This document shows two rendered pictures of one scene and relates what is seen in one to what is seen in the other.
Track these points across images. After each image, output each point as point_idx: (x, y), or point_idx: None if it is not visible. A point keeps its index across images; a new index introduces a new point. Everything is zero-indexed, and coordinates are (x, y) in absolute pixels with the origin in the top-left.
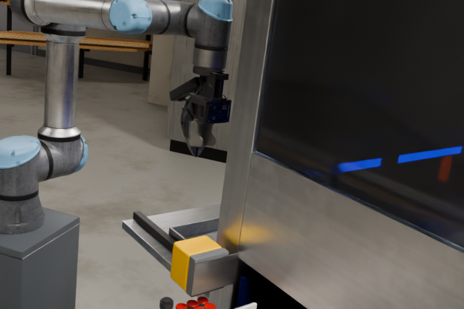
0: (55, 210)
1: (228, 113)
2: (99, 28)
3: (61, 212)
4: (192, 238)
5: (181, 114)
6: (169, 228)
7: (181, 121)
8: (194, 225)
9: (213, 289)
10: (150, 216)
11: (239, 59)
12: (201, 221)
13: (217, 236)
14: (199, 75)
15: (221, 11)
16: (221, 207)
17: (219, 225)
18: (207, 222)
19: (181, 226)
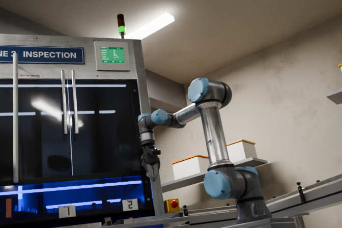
0: (232, 225)
1: (141, 162)
2: (190, 121)
3: (227, 226)
4: (171, 198)
5: (159, 161)
6: (169, 215)
7: (160, 164)
8: (155, 217)
9: None
10: (173, 218)
11: (155, 145)
12: (151, 216)
13: (163, 200)
14: (151, 145)
15: (144, 122)
16: (161, 190)
17: (162, 196)
18: (148, 218)
19: (162, 215)
